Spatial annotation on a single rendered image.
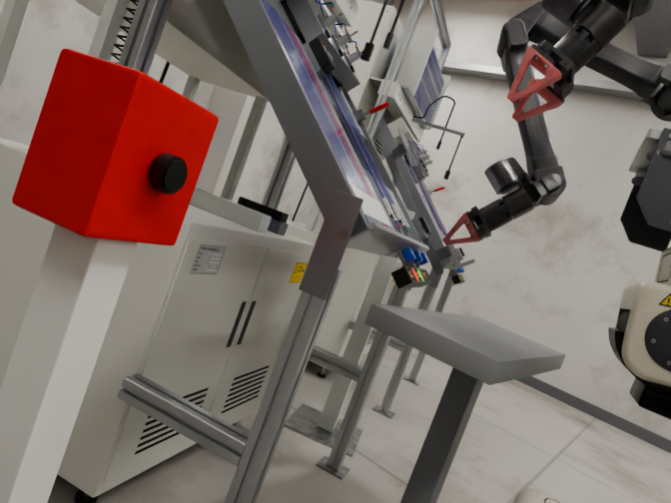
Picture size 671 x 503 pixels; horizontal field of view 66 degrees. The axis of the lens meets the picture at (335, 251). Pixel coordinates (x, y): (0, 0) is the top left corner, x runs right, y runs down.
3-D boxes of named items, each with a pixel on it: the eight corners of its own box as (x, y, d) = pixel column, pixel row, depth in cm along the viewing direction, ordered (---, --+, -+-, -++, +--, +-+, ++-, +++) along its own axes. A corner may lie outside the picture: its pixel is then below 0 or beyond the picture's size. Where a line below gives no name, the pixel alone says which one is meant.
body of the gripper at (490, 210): (467, 209, 112) (499, 192, 110) (470, 215, 121) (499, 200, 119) (482, 236, 110) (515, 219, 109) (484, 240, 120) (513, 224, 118)
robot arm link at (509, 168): (565, 184, 108) (555, 198, 116) (537, 139, 111) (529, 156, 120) (513, 208, 108) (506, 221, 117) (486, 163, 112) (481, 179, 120)
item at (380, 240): (407, 260, 150) (429, 250, 149) (339, 247, 88) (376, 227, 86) (405, 256, 151) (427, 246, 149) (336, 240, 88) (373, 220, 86)
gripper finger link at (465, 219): (435, 228, 116) (473, 208, 114) (438, 231, 123) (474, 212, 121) (449, 254, 115) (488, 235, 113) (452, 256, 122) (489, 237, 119)
